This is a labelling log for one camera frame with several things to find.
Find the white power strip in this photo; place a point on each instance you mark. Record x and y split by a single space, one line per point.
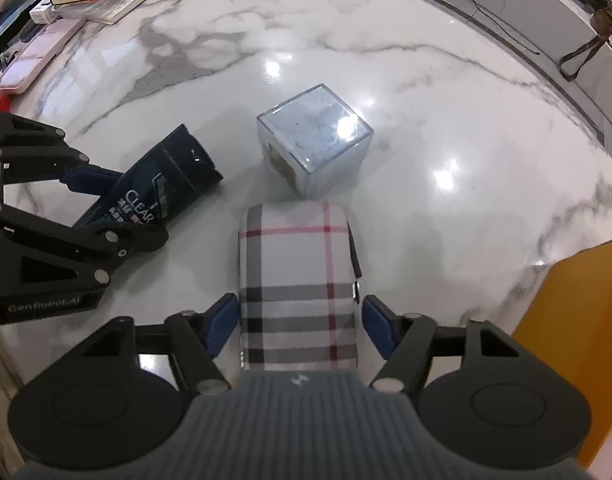
43 13

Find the pink flat case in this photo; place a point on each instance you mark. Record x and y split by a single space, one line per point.
19 75

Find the orange rimmed storage box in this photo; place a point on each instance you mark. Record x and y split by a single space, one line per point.
569 326

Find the plaid fabric pouch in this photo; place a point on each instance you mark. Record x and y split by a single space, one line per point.
299 288

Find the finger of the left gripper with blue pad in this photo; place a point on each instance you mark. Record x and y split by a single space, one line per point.
94 216
90 179

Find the clear acrylic cube box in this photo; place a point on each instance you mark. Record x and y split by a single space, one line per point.
314 140

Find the dark Clear shampoo bottle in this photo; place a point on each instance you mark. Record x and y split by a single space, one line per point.
170 177

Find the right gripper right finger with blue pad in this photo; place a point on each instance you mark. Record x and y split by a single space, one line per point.
403 341

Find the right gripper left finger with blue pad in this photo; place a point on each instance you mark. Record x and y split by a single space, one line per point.
195 340

